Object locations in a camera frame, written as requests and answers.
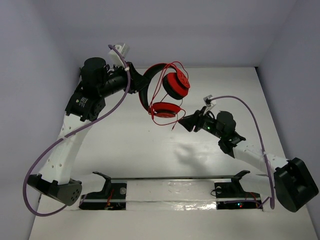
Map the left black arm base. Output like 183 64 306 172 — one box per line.
79 182 127 211

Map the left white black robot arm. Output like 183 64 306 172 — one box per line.
22 57 152 207

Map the white foil covered block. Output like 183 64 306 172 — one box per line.
125 180 217 211

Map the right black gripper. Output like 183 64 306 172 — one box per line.
178 106 224 140

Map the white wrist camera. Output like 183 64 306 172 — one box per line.
108 42 130 68
203 95 217 114

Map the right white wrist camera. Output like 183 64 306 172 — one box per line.
203 95 217 114

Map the thin red headphone cable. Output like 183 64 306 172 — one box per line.
147 61 190 132

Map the aluminium rail at front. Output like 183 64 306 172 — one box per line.
109 174 266 181

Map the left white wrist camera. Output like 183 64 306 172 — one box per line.
108 42 130 68

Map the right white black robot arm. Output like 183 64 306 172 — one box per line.
178 110 320 213

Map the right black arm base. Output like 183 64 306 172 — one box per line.
210 182 263 210

